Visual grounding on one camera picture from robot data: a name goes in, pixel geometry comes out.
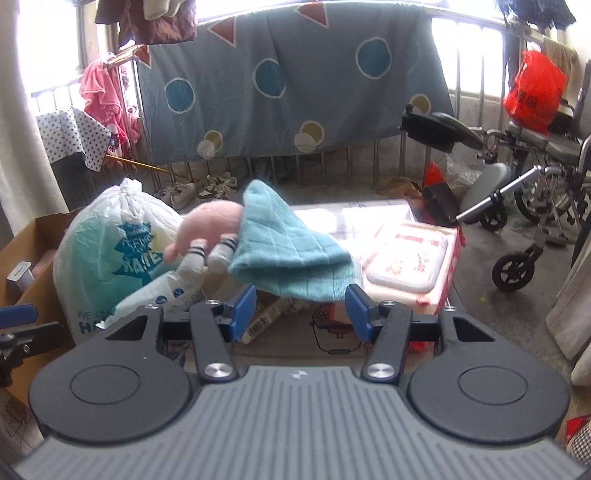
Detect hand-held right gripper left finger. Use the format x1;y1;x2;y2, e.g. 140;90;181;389
105;284;257;383

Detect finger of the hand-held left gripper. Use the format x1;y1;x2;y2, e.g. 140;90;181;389
0;304;62;387

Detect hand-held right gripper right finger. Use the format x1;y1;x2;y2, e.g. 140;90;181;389
345;284;496;384

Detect cardboard box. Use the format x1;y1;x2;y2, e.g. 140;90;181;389
0;210;84;407

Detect white yogurt cup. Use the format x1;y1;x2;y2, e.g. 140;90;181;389
6;261;35;294

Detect teal towel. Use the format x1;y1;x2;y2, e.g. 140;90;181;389
228;179;363;303

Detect white blue tissue pack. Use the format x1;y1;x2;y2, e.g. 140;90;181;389
108;268;208;326

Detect pink plush toy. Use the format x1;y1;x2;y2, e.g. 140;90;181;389
163;200;243;282

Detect pink wet wipes pack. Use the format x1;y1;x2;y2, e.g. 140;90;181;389
358;220;466;324

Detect white green plastic bag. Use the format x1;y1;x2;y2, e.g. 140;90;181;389
53;178;185;344

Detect patterned sneaker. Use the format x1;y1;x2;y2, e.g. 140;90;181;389
198;172;238;200

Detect white sneaker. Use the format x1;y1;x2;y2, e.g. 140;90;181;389
154;181;206;210

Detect pale curtain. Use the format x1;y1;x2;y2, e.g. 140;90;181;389
0;0;70;222
545;222;591;388

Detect polka dot cloth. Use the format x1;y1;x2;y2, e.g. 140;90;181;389
36;107;114;172

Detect grey blanket with circles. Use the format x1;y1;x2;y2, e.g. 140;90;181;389
136;2;455;162

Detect pink hanging garment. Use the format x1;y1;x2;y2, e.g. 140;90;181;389
81;58;141;160

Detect red checkered cloth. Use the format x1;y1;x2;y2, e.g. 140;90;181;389
561;413;591;462

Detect wheelchair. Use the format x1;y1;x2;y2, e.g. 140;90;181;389
422;92;591;294

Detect metal railing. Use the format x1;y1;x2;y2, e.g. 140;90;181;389
32;9;578;185

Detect red plastic bag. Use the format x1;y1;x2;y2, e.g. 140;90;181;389
503;50;568;132

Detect dark brown hanging garment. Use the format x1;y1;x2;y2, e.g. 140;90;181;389
95;0;198;46

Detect white hanging garment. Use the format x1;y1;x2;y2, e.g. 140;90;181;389
143;0;195;20

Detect beige hanging towel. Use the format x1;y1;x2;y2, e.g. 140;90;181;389
542;37;580;93

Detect dark hanging clothes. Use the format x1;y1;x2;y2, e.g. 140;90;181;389
496;0;578;31

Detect yellow broom handle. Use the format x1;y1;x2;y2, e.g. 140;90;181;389
106;154;171;175

